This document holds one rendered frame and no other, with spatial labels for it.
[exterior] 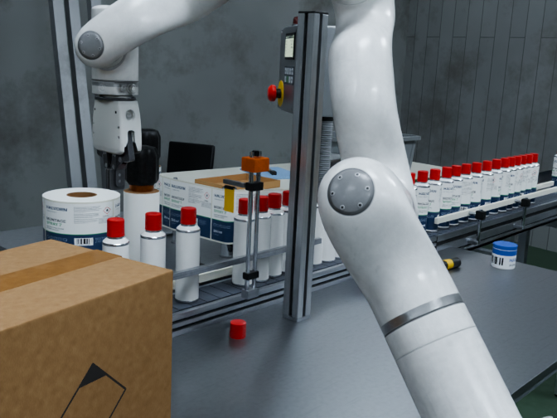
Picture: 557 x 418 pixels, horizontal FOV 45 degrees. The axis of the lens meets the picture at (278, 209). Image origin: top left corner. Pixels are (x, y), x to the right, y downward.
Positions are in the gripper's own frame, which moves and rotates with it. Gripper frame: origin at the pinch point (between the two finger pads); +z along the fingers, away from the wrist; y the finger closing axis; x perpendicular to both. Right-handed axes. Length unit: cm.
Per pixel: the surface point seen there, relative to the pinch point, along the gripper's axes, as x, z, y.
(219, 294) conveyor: -25.8, 28.3, -2.2
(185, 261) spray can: -15.9, 18.9, -2.0
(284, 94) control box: -41.3, -16.3, -5.0
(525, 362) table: -55, 33, -61
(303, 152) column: -36.1, -4.9, -15.9
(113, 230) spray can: 1.1, 9.8, -1.1
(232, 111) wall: -291, 17, 274
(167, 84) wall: -232, -3, 281
